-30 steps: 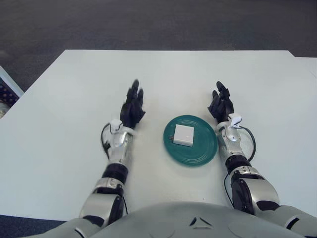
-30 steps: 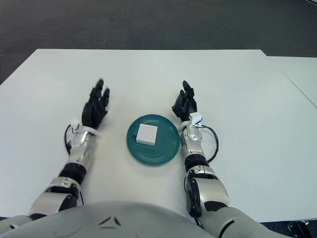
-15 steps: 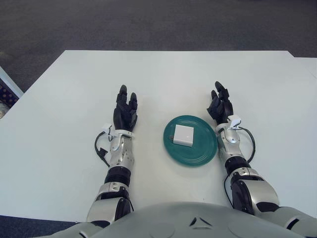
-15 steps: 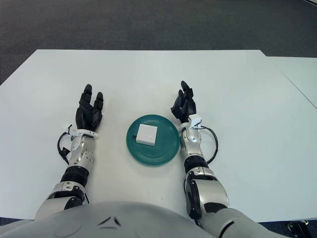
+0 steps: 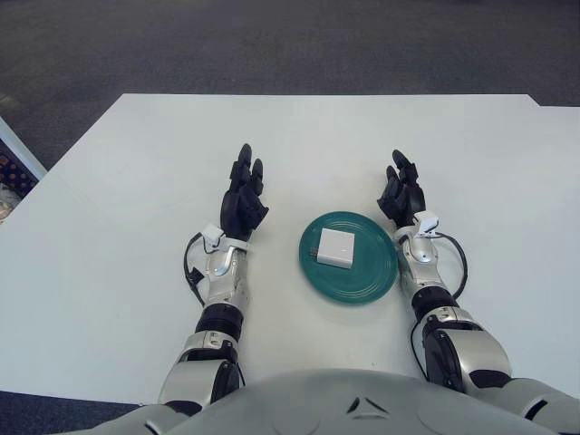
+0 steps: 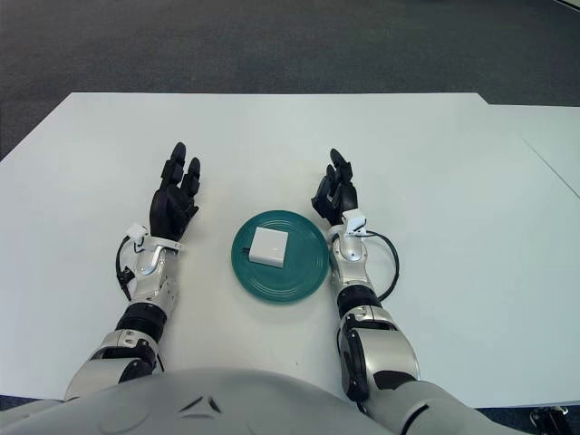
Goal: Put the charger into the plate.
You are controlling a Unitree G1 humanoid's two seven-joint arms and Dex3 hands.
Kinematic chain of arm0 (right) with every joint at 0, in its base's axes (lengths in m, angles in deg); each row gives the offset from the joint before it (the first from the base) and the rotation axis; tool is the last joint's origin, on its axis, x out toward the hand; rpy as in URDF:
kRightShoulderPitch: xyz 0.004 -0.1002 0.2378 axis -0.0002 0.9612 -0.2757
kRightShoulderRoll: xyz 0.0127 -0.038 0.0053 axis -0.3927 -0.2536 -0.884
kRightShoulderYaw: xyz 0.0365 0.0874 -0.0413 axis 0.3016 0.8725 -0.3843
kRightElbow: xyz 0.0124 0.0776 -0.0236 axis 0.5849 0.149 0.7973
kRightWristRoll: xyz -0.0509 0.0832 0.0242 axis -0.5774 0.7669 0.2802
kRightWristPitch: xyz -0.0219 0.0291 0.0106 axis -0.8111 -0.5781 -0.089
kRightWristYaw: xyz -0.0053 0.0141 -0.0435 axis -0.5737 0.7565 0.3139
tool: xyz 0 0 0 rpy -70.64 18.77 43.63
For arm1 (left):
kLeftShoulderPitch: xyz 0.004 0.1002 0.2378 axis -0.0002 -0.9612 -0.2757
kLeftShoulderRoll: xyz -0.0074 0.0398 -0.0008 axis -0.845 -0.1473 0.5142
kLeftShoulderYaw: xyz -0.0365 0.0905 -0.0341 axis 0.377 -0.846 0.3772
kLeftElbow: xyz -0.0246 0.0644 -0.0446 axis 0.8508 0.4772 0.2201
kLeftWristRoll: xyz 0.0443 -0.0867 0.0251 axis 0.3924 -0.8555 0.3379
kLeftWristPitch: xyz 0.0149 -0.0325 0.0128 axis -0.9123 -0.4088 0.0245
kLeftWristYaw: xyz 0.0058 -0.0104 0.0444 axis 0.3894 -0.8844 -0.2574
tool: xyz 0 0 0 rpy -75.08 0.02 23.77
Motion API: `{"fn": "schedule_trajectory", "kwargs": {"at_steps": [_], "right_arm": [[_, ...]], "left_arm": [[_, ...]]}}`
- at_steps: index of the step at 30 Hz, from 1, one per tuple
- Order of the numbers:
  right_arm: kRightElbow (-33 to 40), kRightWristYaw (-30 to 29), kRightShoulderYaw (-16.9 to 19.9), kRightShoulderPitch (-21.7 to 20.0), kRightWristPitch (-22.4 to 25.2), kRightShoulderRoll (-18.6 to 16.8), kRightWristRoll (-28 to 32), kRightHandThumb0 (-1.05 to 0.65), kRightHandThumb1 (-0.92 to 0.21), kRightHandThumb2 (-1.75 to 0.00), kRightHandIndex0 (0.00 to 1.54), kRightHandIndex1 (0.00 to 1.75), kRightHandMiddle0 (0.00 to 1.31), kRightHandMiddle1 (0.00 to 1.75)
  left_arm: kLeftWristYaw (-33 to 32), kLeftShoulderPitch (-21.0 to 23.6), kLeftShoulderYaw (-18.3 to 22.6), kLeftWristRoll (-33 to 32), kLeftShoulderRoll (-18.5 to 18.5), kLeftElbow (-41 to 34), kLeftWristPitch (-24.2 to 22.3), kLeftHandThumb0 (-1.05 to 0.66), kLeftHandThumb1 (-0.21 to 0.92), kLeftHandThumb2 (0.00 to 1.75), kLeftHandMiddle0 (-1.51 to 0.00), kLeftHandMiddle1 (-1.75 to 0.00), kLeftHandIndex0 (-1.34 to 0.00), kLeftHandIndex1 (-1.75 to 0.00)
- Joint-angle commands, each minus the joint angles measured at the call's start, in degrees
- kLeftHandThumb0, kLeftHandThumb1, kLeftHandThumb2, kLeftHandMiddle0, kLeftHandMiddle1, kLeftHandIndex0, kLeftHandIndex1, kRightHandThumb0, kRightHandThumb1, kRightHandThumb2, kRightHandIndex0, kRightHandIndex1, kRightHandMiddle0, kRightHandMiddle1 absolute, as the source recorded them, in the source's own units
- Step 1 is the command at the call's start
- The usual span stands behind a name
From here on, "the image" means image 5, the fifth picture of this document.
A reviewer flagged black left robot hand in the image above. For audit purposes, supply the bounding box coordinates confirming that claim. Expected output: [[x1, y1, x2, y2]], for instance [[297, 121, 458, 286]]
[[220, 143, 270, 241]]

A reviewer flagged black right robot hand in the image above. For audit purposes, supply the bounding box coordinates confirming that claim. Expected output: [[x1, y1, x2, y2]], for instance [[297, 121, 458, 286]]
[[376, 149, 427, 228]]

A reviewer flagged white charger cube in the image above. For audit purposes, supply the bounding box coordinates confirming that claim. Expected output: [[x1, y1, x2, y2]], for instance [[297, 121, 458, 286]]
[[307, 227, 355, 268]]

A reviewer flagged teal round plate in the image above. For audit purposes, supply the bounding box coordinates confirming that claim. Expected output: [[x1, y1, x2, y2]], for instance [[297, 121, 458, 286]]
[[297, 209, 400, 305]]

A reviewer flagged grey robot torso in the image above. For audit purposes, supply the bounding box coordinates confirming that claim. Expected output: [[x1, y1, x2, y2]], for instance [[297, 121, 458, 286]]
[[97, 367, 580, 435]]

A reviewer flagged white shelf board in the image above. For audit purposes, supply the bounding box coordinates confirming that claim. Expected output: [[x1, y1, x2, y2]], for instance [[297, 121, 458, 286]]
[[0, 116, 48, 182]]

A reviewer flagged dark patterned box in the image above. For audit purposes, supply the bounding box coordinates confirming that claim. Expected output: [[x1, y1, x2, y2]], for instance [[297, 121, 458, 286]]
[[0, 138, 37, 191]]

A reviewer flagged pale speckled object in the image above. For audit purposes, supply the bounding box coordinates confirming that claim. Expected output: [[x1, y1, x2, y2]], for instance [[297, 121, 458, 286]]
[[0, 183, 22, 224]]

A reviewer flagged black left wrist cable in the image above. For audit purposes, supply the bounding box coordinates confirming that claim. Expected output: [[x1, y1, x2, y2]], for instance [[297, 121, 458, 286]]
[[183, 231, 214, 307]]

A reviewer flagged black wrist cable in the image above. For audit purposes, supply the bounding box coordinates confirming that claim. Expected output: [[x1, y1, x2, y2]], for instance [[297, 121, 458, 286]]
[[434, 231, 468, 300], [183, 231, 214, 307]]

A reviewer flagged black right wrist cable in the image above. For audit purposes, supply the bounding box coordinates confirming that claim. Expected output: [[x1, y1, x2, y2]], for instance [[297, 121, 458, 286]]
[[434, 231, 468, 300]]

